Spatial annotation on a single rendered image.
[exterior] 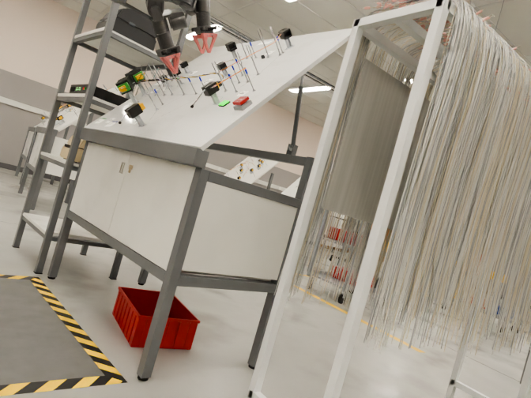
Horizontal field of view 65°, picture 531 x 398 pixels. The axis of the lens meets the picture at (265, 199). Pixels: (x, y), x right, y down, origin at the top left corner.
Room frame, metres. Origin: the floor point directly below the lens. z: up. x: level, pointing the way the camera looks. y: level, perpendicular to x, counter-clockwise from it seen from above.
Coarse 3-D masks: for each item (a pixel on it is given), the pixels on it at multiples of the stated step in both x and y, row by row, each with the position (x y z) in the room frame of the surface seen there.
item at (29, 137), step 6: (60, 108) 7.16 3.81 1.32; (66, 108) 7.27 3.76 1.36; (60, 114) 6.79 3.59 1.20; (42, 120) 6.85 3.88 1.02; (48, 120) 6.80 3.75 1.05; (42, 126) 6.24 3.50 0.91; (30, 132) 6.84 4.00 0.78; (66, 132) 7.41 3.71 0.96; (30, 138) 6.58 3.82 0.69; (24, 144) 7.08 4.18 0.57; (30, 144) 6.38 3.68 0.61; (24, 150) 6.87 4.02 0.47; (24, 156) 6.43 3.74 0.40; (18, 162) 7.11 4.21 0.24; (18, 168) 7.09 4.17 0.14
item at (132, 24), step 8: (104, 16) 2.61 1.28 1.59; (120, 16) 2.47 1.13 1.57; (128, 16) 2.50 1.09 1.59; (136, 16) 2.54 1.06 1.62; (144, 16) 2.58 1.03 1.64; (96, 24) 2.60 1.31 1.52; (104, 24) 2.51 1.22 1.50; (120, 24) 2.48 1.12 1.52; (128, 24) 2.52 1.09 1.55; (136, 24) 2.55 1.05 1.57; (144, 24) 2.58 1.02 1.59; (152, 24) 2.62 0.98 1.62; (120, 32) 2.49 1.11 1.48; (128, 32) 2.52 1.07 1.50; (136, 32) 2.56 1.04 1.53; (144, 32) 2.59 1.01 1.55; (152, 32) 2.63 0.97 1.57; (136, 40) 2.56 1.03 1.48; (144, 40) 2.60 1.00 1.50; (152, 40) 2.63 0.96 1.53; (152, 48) 2.64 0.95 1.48
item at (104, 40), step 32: (128, 0) 2.89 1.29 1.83; (96, 32) 2.47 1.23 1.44; (96, 64) 2.36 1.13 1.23; (128, 64) 3.03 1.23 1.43; (160, 64) 2.80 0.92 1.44; (64, 96) 2.66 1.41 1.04; (128, 96) 3.08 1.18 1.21; (64, 160) 2.41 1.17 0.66; (32, 192) 2.77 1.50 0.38; (64, 192) 2.38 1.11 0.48; (32, 224) 2.58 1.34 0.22
